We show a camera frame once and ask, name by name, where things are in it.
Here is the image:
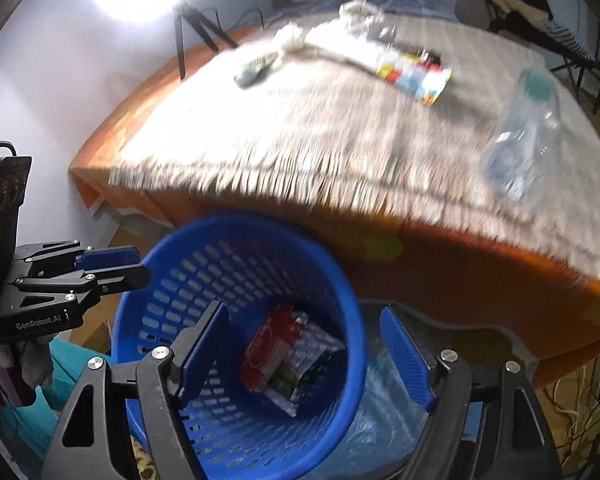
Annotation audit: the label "beige cloth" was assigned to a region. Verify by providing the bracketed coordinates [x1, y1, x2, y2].
[487, 0, 551, 23]

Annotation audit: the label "beige fringed blanket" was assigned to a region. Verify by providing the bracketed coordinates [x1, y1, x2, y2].
[109, 10, 600, 281]

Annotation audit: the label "patterned floor mat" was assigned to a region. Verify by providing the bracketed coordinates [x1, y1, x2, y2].
[130, 435, 157, 480]

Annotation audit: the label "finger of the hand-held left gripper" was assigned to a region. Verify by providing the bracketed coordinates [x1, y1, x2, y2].
[12, 241, 142, 272]
[14, 265, 152, 307]

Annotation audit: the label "colourful checkered packet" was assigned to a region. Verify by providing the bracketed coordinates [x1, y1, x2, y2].
[375, 50, 453, 107]

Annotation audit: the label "black tripod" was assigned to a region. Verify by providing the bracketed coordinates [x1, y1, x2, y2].
[172, 2, 238, 81]

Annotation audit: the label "blue perforated plastic basket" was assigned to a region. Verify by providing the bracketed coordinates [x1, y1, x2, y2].
[109, 212, 368, 480]

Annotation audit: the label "black and white wrapper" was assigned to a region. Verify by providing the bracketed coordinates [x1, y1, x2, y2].
[267, 312, 346, 418]

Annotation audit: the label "bed with orange sheet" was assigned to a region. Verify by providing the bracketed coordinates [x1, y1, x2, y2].
[69, 22, 600, 391]

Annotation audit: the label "black lamp cable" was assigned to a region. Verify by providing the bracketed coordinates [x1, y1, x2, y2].
[200, 6, 266, 31]

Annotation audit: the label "striped cloth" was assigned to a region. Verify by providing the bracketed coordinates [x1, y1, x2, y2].
[542, 17, 588, 56]

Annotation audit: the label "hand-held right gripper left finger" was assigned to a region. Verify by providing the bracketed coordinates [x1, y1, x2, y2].
[40, 301, 231, 480]

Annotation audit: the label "person's teal pants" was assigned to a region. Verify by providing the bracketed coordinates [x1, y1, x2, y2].
[0, 337, 116, 461]

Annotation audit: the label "clear plastic bottle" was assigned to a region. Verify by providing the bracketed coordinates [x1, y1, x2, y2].
[482, 67, 561, 203]

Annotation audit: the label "white plastic bag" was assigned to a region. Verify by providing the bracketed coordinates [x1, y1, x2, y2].
[305, 1, 401, 68]

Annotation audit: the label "person's left hand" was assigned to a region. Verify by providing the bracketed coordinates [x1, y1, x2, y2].
[10, 337, 56, 389]

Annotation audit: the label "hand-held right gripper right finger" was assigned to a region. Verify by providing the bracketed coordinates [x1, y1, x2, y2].
[380, 305, 563, 480]

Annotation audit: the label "clear plastic bin liner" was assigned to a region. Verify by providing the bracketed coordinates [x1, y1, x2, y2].
[337, 340, 433, 480]

